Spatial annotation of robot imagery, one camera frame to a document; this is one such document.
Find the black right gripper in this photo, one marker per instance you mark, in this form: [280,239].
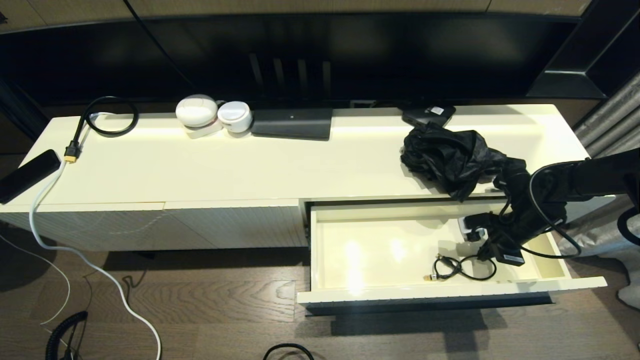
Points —
[507,250]

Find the black umbrella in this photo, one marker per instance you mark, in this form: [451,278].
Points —
[450,155]

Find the white fluted drawer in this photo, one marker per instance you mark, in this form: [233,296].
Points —
[375,250]

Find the black smartphone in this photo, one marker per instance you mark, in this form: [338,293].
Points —
[27,175]

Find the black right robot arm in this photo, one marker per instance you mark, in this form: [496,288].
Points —
[600,175]

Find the white TV cabinet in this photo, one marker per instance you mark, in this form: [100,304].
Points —
[225,167]

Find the small black box white label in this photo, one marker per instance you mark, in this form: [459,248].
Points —
[430,114]

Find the grey curtain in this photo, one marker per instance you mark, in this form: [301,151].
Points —
[605,115]

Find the black flat set-top box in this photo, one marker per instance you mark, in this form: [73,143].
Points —
[291,123]

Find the black television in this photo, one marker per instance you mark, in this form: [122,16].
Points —
[350,50]

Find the small white round device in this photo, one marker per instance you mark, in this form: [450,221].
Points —
[234,114]

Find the large white round device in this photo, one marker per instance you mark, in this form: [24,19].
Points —
[196,111]

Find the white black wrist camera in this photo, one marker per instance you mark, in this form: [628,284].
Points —
[472,225]

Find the black wall shelf unit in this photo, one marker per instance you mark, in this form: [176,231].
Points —
[575,80]

